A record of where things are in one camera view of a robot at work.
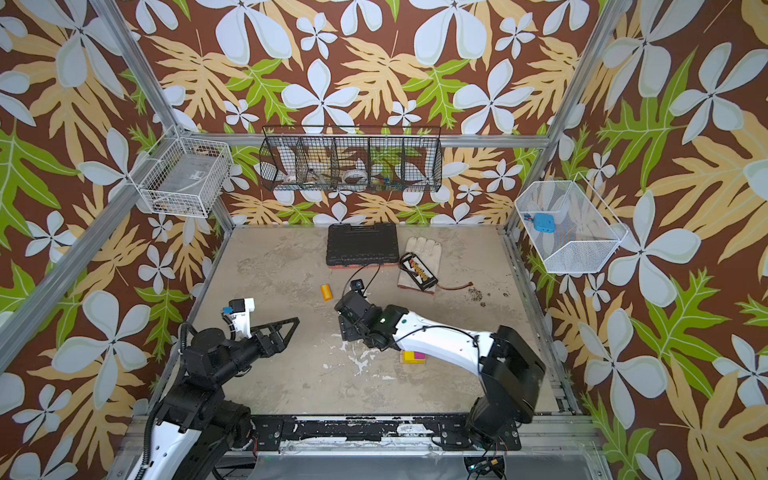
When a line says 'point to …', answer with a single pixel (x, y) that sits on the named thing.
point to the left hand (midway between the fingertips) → (289, 320)
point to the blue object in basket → (544, 222)
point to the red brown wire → (469, 284)
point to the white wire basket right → (568, 227)
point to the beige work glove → (429, 253)
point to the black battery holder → (422, 275)
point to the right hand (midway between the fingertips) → (349, 322)
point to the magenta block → (419, 355)
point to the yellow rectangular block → (409, 358)
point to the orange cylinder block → (327, 294)
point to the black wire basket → (352, 158)
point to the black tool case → (366, 244)
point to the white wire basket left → (189, 178)
